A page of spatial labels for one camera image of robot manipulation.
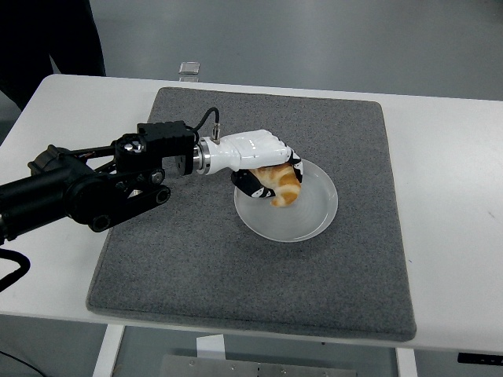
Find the black floor cable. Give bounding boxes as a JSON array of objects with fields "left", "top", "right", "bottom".
[{"left": 0, "top": 347, "right": 40, "bottom": 377}]

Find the white table leg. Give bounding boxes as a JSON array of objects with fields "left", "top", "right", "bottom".
[
  {"left": 395, "top": 347, "right": 418, "bottom": 377},
  {"left": 92, "top": 324, "right": 126, "bottom": 377}
]

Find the grey metal plate with screws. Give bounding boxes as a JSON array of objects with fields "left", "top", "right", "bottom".
[{"left": 159, "top": 354, "right": 357, "bottom": 377}]

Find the golden brown croissant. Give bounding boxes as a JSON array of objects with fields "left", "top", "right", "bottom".
[{"left": 251, "top": 164, "right": 302, "bottom": 208}]

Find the black table control panel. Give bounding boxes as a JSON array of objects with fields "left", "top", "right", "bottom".
[{"left": 457, "top": 352, "right": 503, "bottom": 364}]

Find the round pale grey plate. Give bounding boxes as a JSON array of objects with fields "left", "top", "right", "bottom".
[{"left": 233, "top": 159, "right": 339, "bottom": 243}]

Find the grey felt mat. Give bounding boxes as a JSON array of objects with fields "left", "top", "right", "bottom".
[{"left": 86, "top": 86, "right": 417, "bottom": 342}]

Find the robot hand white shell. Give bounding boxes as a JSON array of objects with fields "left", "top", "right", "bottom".
[{"left": 207, "top": 129, "right": 304, "bottom": 199}]

